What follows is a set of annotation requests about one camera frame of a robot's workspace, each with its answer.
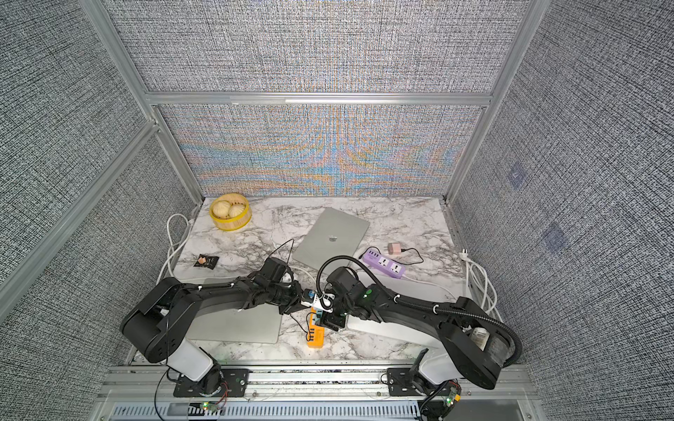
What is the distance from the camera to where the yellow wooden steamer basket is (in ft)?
3.57

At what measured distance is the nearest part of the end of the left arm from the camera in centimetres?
78

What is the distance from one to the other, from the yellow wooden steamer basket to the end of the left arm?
417 millimetres
